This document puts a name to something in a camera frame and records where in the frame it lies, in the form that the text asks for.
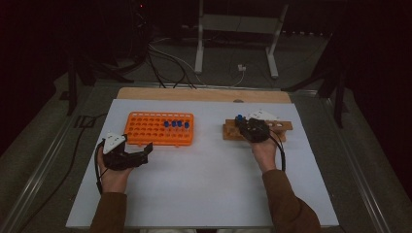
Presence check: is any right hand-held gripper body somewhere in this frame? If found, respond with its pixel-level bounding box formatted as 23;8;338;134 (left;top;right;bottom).
238;110;280;144

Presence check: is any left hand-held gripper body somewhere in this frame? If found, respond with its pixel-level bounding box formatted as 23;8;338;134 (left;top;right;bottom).
102;131;140;172

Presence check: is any orange test tube rack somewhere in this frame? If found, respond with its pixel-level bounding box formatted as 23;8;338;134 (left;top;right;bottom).
123;111;194;149

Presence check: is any wooden test tube rack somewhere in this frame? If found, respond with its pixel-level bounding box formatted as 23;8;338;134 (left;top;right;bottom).
223;118;294;143

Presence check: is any person's left hand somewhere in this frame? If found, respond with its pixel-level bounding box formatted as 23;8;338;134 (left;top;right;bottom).
96;151;134;194

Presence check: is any person's right hand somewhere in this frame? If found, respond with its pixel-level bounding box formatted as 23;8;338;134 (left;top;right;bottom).
251;137;284;174

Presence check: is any wooden table board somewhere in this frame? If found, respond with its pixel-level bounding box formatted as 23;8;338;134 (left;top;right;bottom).
116;86;292;105

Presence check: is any white table cover sheet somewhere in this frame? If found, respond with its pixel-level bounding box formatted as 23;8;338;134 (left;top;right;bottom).
66;98;339;229

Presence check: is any black tripod stand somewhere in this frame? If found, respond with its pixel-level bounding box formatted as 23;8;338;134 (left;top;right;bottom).
281;32;350;129
66;54;134;117

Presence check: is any white desk with metal legs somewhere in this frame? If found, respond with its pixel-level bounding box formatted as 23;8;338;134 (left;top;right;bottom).
193;0;290;80

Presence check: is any power strip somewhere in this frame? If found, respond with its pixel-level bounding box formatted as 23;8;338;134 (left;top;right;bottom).
281;29;328;37

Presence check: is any dark stand with red light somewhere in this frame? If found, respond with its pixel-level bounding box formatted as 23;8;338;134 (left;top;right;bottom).
129;0;151;62

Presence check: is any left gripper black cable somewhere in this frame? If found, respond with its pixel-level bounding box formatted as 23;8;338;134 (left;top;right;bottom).
92;138;107;196

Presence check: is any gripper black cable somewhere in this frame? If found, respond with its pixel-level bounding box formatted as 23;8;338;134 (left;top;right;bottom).
92;138;107;196
267;128;288;173

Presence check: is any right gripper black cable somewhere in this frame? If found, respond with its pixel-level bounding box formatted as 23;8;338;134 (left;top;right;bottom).
267;128;288;173

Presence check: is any black floor cable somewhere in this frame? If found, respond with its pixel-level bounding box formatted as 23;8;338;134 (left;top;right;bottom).
17;113;109;229

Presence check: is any white plug with cable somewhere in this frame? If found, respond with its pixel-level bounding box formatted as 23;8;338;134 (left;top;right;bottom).
230;63;247;88

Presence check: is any metal floor rail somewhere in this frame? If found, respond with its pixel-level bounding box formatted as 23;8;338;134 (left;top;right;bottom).
0;84;95;233
324;96;394;233

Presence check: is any black cable bundle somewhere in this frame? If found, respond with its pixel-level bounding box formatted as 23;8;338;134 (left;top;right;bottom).
146;48;197;89

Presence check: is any white floor cable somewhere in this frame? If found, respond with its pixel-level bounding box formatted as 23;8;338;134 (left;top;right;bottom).
149;38;208;86

